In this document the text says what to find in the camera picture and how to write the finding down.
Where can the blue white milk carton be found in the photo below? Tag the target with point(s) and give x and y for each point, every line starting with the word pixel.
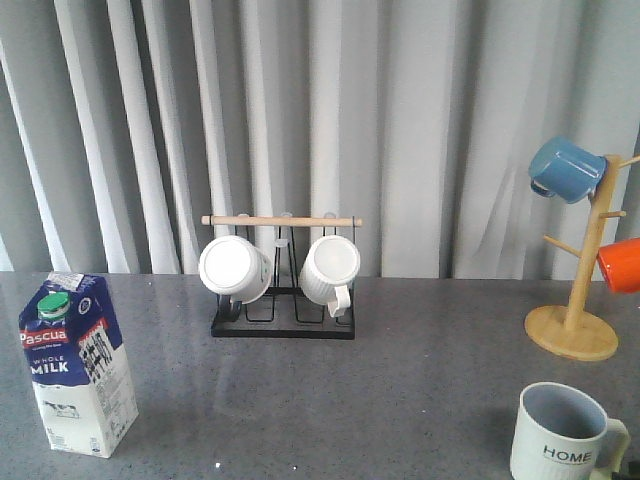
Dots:
pixel 79 368

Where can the white HOME mug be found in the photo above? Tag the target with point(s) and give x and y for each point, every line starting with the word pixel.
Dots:
pixel 563 433

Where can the ribbed white mug on rack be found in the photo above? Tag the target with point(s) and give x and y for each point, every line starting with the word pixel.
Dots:
pixel 331 265

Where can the smooth white mug on rack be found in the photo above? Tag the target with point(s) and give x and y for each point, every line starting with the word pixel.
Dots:
pixel 231 266

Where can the grey white curtain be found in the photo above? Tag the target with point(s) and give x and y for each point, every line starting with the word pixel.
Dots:
pixel 124 122

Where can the blue mug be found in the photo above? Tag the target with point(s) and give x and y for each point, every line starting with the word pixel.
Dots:
pixel 561 168

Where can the wooden mug tree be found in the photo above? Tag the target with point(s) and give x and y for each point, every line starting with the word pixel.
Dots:
pixel 570 331

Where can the orange mug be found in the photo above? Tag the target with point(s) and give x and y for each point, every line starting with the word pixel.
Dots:
pixel 619 265

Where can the black wire mug rack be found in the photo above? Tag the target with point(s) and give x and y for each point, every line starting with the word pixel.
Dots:
pixel 283 311

